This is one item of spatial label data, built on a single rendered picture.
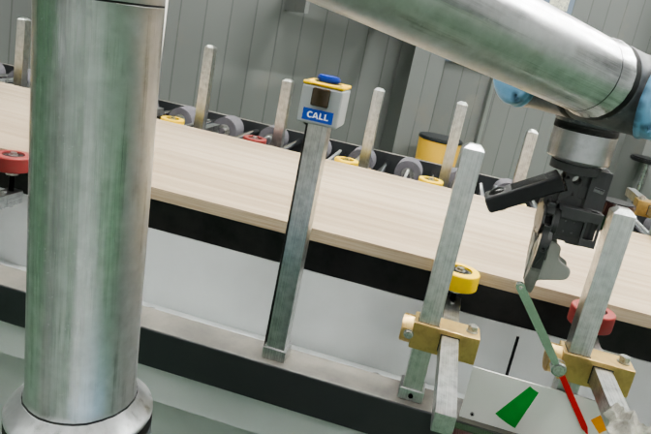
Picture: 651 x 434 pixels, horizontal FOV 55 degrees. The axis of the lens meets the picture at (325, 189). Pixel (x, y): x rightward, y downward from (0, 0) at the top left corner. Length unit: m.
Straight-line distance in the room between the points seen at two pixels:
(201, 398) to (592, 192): 0.83
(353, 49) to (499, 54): 5.02
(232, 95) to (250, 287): 4.06
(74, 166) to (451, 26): 0.34
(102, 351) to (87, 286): 0.07
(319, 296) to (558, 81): 0.86
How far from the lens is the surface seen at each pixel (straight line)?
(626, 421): 0.99
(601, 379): 1.13
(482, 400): 1.18
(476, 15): 0.56
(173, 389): 1.35
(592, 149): 0.95
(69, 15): 0.56
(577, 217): 0.97
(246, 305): 1.44
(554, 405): 1.19
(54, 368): 0.67
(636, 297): 1.45
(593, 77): 0.69
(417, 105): 5.59
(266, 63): 5.41
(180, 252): 1.45
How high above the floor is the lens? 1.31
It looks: 15 degrees down
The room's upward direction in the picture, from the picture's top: 11 degrees clockwise
